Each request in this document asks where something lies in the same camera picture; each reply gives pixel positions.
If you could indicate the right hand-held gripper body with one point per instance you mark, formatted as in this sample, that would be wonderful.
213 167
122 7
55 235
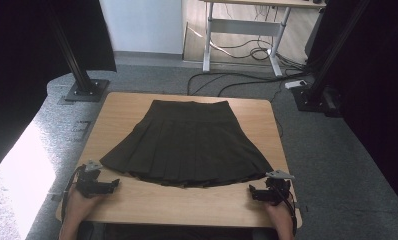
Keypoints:
278 188

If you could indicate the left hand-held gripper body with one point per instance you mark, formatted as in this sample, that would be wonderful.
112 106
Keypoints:
88 185

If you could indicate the black pleated skirt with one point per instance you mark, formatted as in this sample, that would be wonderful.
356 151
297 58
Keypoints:
187 143

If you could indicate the person's left hand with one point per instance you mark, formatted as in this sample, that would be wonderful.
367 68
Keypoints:
78 208

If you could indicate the person's right hand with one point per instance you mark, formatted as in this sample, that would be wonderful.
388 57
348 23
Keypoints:
283 216

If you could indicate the grey tape strip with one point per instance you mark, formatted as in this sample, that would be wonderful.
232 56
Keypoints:
55 196

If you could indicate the person's dark clothing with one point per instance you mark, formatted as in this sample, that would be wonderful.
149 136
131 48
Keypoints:
173 233

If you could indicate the white power strip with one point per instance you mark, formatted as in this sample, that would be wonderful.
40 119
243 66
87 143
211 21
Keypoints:
295 84

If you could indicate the black metal stand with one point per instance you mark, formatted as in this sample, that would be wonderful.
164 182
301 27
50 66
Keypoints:
323 70
78 71

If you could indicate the black curtain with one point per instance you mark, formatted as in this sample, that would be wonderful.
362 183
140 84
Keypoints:
380 83
20 66

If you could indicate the white desk frame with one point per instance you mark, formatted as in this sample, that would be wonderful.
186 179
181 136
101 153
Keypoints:
243 27

